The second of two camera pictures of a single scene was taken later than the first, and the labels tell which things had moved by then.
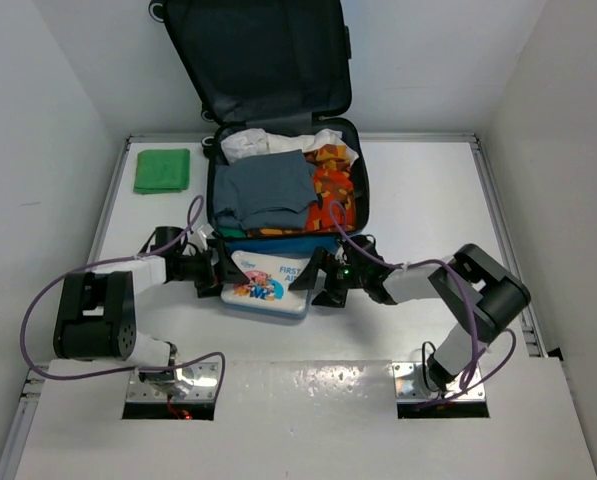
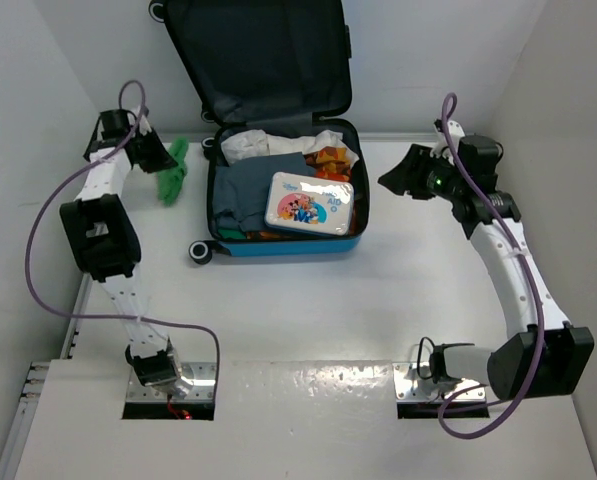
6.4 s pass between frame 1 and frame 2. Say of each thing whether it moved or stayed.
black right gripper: moved
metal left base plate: stayed
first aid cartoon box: moved
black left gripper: moved
